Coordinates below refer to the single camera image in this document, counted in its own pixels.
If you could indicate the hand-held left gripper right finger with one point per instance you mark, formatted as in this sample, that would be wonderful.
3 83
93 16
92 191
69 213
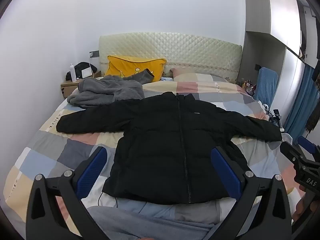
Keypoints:
226 172

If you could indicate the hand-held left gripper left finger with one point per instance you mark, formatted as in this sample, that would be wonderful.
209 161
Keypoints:
92 170

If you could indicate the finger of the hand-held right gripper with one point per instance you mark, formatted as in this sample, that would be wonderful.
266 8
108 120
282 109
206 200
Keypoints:
291 152
306 143

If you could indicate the black puffer jacket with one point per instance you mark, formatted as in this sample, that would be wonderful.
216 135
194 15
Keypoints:
175 142

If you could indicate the person's right hand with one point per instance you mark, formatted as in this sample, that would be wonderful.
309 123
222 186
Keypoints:
301 205

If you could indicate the pastel checked blanket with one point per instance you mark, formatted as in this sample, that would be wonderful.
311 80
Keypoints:
62 155

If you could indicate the small black tripod device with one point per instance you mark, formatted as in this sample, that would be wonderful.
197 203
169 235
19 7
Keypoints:
276 116

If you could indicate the blue curtain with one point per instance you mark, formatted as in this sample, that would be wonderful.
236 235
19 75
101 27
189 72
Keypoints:
300 102

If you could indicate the blue towel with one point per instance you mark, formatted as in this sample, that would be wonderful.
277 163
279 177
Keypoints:
266 87

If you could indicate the person's grey pants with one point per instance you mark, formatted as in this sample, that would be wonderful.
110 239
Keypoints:
150 222

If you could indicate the cluster of small bottles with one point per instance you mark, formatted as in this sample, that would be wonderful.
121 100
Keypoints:
248 84

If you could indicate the grey fleece garment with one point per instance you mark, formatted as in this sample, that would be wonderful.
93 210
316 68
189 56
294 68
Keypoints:
107 90

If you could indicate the wooden nightstand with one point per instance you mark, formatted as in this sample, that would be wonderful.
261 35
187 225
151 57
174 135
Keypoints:
68 86

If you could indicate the white box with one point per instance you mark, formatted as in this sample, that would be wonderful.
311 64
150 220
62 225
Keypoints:
87 73

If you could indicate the white plastic bottle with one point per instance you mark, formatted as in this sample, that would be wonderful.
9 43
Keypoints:
73 73

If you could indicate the black bag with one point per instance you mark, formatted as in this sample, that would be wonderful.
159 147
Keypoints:
81 68

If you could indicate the pink pillow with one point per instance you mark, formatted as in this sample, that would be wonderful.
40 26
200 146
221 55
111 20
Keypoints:
192 76

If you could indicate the dark grey cloth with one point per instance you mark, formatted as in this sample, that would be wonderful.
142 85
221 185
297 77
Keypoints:
142 76

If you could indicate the yellow pillow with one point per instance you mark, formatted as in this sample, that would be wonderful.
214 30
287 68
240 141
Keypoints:
132 66

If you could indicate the grey wardrobe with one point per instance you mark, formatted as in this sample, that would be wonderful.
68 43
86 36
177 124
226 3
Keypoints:
280 25

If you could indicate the cream quilted headboard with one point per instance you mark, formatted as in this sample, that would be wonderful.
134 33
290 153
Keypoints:
175 47

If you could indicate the wall switch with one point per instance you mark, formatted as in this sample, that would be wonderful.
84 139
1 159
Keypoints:
94 54

